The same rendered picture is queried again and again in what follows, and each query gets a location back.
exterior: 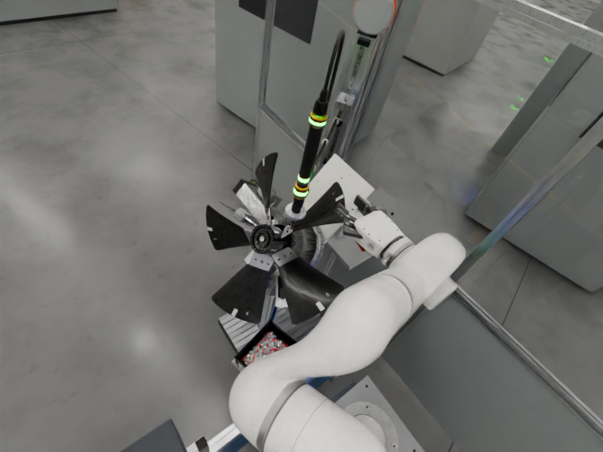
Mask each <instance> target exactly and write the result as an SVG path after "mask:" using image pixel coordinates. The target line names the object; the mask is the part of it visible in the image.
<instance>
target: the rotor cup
mask: <svg viewBox="0 0 603 452"><path fill-rule="evenodd" d="M285 227H286V226H284V225H281V224H277V225H274V226H272V225H268V224H259V225H258V226H256V227H255V228H254V229H253V231H252V232H251V234H250V237H249V243H250V246H251V248H252V249H253V250H254V251H255V252H256V253H258V254H260V255H269V256H272V255H273V254H275V253H277V252H279V251H281V250H283V249H285V248H291V249H293V243H294V238H293V234H290V235H288V236H287V237H285V238H283V239H281V237H282V234H283V232H284V228H285ZM275 231H278V232H279V233H275ZM262 236H263V237H264V241H260V237H262ZM271 249H275V251H271Z"/></svg>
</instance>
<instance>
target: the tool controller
mask: <svg viewBox="0 0 603 452"><path fill-rule="evenodd" d="M120 452H188V451H187V449H186V447H185V445H184V443H183V441H182V439H181V437H180V435H179V433H178V431H177V429H176V427H175V425H174V423H173V421H172V420H171V419H169V420H167V421H166V422H164V423H163V424H161V425H160V426H158V427H157V428H155V429H154V430H152V431H150V432H149V433H147V434H146V435H144V436H143V437H142V438H140V439H139V440H137V441H136V442H134V443H133V444H131V445H130V446H128V447H127V448H125V449H123V450H122V451H120Z"/></svg>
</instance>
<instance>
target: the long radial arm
mask: <svg viewBox="0 0 603 452"><path fill-rule="evenodd" d="M257 191H258V187H254V186H252V185H250V184H247V183H245V184H244V185H243V186H242V188H241V189H240V190H239V192H238V193H237V194H236V195H237V196H238V197H239V199H240V200H241V201H242V202H243V203H244V204H245V206H246V207H247V208H248V209H249V211H250V212H251V213H252V215H253V216H254V217H255V218H256V220H257V221H258V222H259V224H267V213H265V203H264V199H263V198H262V197H261V196H260V195H259V194H258V192H257ZM270 207H271V214H272V216H274V219H273V220H272V226H273V225H275V224H276V223H277V222H280V220H283V219H284V217H283V215H281V214H280V213H279V211H278V210H277V209H276V208H274V207H272V206H271V205H270Z"/></svg>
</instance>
